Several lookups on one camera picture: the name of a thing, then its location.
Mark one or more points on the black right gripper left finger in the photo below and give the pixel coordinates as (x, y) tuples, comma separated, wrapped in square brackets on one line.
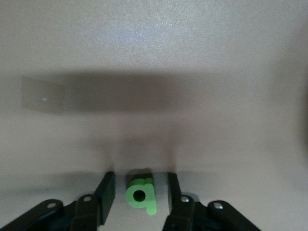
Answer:
[(107, 197)]

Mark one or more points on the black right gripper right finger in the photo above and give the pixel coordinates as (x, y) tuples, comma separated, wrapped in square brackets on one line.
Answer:
[(174, 197)]

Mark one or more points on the green letter b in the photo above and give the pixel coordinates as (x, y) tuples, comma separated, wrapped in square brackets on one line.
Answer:
[(149, 192)]

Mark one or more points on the clear tape patch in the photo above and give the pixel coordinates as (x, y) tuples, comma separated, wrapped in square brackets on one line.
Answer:
[(43, 96)]

